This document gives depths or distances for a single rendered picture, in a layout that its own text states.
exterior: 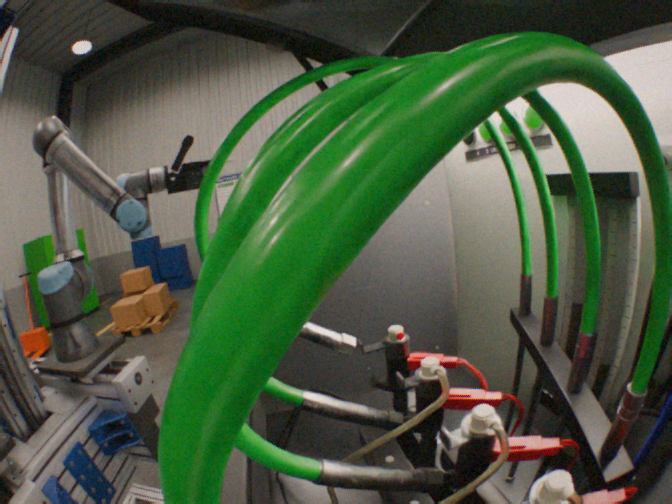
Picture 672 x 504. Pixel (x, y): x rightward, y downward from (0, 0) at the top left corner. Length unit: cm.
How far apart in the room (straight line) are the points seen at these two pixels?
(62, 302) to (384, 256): 77
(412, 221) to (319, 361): 36
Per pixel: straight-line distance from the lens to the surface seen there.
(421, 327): 73
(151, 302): 454
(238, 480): 46
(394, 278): 66
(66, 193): 98
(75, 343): 83
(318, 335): 30
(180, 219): 748
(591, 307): 27
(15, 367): 83
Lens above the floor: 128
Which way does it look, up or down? 10 degrees down
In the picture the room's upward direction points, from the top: 9 degrees counter-clockwise
